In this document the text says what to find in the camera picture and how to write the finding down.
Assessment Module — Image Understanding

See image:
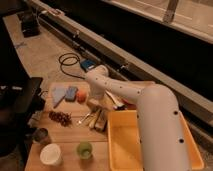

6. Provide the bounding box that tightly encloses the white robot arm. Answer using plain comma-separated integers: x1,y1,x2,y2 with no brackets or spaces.
85,65,192,171

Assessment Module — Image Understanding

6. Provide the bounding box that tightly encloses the orange tomato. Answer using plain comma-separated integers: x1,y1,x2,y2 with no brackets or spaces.
76,90,87,103

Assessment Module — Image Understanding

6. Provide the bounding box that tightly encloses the wooden block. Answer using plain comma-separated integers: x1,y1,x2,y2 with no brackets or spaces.
95,112,107,132

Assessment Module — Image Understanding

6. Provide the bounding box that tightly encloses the white spatula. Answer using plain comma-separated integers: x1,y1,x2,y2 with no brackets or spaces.
106,92,125,110

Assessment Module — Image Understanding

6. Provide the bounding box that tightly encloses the blue sponge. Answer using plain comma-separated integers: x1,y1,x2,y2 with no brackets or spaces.
65,86,78,102

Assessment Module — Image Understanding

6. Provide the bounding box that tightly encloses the bunch of dark grapes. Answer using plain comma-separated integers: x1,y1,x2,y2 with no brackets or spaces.
49,111,71,127

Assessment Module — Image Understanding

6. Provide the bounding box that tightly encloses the blue box device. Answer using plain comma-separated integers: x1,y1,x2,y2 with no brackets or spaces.
80,59,95,72

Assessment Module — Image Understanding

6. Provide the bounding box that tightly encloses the yellow plastic bin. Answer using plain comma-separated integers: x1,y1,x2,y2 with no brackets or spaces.
108,110,204,171

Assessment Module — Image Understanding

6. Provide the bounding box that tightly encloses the green cup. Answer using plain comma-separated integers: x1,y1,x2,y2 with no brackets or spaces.
77,142,93,159

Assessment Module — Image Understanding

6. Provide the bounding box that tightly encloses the metal cup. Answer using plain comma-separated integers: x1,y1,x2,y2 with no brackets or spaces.
33,128,51,145

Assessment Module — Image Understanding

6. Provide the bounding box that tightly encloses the black box on floor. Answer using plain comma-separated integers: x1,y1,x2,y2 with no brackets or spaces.
21,13,40,37

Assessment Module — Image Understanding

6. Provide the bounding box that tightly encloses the wooden-handled knife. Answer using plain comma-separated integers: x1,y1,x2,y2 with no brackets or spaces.
89,110,101,129

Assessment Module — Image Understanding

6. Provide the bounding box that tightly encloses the long metal rail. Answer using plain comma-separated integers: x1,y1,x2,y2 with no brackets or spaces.
26,0,154,80

